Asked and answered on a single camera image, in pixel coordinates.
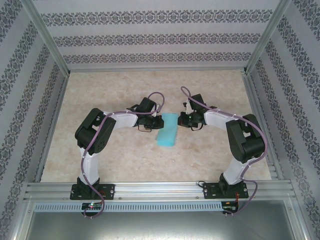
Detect turquoise cloth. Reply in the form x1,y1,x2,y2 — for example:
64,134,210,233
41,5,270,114
155,112,179,148

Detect grey metal tray panel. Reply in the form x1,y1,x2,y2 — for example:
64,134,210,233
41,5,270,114
24,211,309,240

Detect aluminium mounting rail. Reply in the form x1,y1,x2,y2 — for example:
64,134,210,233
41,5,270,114
23,181,296,201

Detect aluminium side rail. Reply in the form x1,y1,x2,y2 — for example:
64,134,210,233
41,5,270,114
241,72,285,181
34,74,70,183

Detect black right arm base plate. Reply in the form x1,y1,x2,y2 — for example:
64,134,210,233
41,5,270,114
203,181,250,200

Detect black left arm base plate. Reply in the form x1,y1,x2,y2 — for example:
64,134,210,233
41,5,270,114
70,183,116,201

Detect slotted grey cable duct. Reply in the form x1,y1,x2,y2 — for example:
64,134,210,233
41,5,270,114
33,201,224,213

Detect aluminium frame post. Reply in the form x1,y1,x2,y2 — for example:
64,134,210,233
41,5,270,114
242,0,293,75
21,0,72,76

